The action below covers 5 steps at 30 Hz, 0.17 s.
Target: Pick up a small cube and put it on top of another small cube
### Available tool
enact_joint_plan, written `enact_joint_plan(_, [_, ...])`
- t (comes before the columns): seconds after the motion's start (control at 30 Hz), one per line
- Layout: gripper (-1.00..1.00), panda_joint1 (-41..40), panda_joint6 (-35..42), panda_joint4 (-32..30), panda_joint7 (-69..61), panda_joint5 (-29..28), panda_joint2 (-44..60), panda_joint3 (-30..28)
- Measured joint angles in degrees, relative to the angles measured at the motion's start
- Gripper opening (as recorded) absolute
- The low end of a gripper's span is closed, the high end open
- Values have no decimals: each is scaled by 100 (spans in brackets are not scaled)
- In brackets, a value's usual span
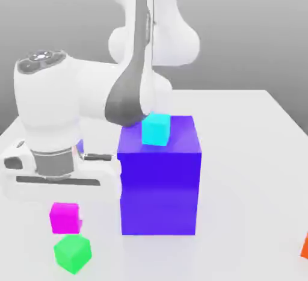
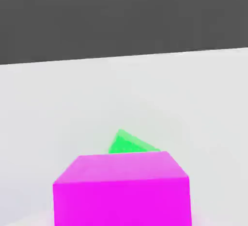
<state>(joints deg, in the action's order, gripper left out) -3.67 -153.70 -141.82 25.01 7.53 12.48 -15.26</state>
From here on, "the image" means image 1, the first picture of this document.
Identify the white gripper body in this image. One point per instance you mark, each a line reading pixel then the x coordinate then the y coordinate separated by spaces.
pixel 57 190

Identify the small magenta cube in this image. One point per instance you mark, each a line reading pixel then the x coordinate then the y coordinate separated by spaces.
pixel 63 218

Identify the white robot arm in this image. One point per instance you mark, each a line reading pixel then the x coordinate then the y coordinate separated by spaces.
pixel 60 98

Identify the small green cube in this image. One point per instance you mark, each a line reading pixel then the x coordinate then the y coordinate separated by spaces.
pixel 72 253

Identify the small cyan cube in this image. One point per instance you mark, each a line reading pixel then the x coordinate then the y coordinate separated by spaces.
pixel 156 130

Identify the small orange cube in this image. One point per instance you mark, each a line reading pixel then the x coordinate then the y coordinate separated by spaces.
pixel 305 247

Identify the large blue box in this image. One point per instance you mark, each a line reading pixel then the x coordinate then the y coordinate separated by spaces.
pixel 160 189

